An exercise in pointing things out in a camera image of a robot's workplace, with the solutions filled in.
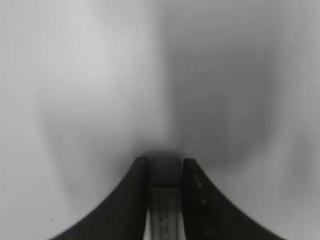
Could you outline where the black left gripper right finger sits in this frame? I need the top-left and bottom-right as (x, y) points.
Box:
(181, 158), (279, 240)

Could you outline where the grey white eraser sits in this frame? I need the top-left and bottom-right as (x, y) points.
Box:
(148, 156), (182, 240)

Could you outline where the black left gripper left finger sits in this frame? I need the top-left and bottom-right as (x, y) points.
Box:
(54, 156), (149, 240)

